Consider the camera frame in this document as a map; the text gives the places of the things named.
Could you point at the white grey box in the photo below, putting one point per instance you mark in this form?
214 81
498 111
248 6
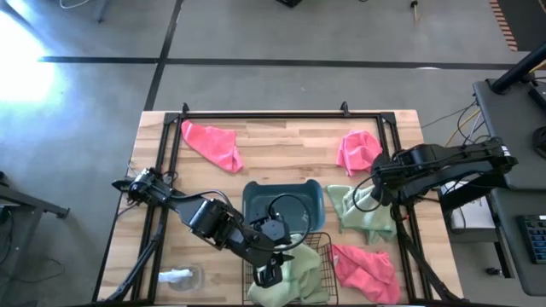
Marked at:
467 213

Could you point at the light green microfiber towel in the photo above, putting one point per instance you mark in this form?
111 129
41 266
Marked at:
305 273

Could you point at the orange black floor mat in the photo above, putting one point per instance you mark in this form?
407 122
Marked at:
524 21

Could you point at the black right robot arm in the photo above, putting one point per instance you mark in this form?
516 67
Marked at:
448 164

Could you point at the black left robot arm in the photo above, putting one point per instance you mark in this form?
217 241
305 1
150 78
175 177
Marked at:
205 219

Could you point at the small black clamp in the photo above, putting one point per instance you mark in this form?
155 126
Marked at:
344 108
184 108

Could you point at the grey desk top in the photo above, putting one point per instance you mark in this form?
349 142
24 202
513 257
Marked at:
507 136
520 256

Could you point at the white crumpled wipe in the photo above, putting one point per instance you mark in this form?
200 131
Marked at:
172 276

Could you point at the teal plastic bin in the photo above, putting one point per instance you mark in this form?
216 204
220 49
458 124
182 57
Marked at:
260 200

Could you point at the black round pole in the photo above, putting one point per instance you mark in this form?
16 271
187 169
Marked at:
518 70

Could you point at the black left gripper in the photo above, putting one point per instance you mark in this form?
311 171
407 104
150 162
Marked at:
273 261

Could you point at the black keyboard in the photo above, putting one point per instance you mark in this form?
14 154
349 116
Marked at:
535 239

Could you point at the black metal table frame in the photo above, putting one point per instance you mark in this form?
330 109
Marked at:
277 115

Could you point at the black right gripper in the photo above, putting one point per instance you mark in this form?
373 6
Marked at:
390 183

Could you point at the pink microfiber towel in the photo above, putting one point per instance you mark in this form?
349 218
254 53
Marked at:
213 145
367 273
356 151

